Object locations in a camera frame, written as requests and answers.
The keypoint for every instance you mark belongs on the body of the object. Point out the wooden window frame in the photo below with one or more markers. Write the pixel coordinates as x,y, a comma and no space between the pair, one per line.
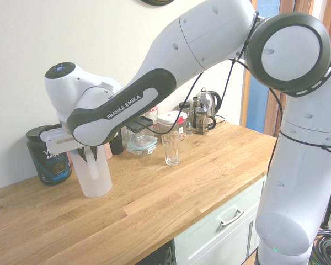
269,121

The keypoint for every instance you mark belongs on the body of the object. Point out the white cabinet drawer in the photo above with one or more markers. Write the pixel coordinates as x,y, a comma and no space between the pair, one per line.
204,237

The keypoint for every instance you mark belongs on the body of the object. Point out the translucent jug with blue lid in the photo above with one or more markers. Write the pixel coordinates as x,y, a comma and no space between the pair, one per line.
95,187

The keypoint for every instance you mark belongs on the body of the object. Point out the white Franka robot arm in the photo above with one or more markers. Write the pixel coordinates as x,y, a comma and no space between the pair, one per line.
209,36

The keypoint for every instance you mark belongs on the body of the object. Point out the cereal container white red lid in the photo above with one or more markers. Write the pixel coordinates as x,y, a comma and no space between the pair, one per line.
168,118

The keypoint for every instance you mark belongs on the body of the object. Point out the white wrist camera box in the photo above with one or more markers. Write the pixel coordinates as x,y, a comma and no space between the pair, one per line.
51,133

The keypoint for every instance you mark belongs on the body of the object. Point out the glass jar black lid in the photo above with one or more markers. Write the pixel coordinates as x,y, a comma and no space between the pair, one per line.
184,105

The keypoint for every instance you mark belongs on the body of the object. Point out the clear faceted glass tumbler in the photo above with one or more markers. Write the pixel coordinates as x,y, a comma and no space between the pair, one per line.
171,151

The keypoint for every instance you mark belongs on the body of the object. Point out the glass French press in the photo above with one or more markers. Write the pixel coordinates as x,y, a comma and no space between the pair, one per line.
201,121

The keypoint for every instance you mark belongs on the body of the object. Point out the clear glass mug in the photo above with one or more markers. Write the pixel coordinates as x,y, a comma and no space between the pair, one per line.
189,127

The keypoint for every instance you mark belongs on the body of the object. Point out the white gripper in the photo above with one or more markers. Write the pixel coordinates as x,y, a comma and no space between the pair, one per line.
63,145

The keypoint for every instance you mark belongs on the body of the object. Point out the pink water bottle black cap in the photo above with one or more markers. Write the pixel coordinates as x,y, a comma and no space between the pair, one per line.
108,151

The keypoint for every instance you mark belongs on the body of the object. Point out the chrome electric kettle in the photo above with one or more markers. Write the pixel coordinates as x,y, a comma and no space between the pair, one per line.
211,100

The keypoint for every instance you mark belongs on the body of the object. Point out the black protein powder tub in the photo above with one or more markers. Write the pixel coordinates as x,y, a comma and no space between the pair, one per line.
49,165

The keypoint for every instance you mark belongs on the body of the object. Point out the black shaker bottle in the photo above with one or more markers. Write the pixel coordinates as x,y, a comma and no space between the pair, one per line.
117,146

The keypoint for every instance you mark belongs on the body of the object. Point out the black dishwasher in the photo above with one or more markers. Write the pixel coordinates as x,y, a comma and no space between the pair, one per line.
162,255

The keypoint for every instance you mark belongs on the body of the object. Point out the tall jar red gingham lid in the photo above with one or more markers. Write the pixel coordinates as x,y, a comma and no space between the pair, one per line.
153,110

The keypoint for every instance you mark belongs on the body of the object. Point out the glass container teal lid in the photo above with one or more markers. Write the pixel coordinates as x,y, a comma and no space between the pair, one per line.
143,147

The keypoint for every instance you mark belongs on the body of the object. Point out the square container black lid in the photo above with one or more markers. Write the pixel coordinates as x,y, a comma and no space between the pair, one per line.
139,124

